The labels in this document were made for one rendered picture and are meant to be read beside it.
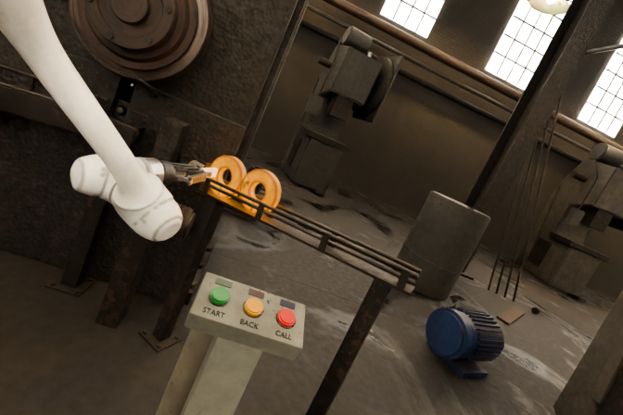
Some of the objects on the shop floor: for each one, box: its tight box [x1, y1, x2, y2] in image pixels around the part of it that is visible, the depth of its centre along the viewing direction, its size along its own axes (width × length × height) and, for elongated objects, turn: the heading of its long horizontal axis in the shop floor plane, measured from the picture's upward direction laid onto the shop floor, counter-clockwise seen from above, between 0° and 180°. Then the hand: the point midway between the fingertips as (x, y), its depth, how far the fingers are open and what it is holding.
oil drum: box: [392, 191, 490, 301], centre depth 331 cm, size 59×59×89 cm
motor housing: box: [95, 202, 196, 329], centre depth 130 cm, size 13×22×54 cm, turn 30°
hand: (208, 172), depth 115 cm, fingers closed
